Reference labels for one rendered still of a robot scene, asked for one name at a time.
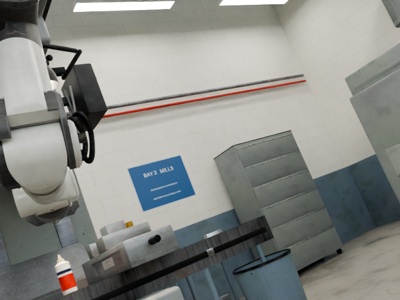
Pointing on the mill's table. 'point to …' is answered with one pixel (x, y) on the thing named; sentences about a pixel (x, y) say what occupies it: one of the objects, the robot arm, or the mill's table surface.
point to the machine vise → (128, 254)
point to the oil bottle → (65, 276)
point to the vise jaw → (103, 244)
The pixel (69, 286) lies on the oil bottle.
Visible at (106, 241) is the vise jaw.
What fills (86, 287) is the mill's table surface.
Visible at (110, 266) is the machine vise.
